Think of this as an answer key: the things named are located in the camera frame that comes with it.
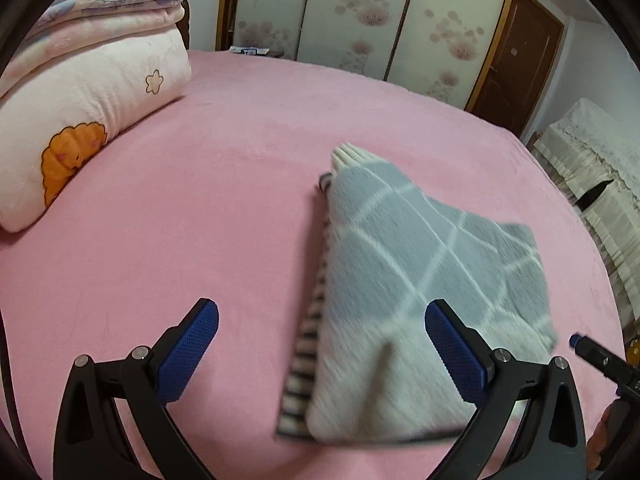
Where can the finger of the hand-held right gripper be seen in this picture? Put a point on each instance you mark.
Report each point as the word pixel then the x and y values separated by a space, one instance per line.
pixel 607 360

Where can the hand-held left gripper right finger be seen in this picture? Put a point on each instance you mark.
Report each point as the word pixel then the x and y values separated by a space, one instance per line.
pixel 455 360

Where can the brown wooden door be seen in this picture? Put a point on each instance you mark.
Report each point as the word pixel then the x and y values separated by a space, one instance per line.
pixel 525 60

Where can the pink plush bed blanket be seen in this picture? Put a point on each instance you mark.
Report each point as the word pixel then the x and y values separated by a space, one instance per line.
pixel 200 185

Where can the folded striped garment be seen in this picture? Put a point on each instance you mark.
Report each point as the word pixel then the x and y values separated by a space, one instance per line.
pixel 305 350

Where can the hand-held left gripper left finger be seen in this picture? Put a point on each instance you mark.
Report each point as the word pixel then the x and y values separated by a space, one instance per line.
pixel 187 355

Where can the floral sliding door wardrobe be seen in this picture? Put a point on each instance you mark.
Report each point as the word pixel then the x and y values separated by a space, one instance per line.
pixel 360 15

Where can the blue beige diamond knit sweater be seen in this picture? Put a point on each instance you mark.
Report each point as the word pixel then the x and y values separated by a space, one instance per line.
pixel 400 240

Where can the small blue white box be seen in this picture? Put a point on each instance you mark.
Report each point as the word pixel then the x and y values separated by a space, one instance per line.
pixel 247 51

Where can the person's right hand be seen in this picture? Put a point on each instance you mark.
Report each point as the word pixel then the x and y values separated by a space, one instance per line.
pixel 600 435

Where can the pink cartoon pillow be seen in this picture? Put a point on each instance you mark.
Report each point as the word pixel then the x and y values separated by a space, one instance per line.
pixel 90 95

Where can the dark wooden headboard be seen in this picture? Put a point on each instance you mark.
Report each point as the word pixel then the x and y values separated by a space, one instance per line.
pixel 185 25

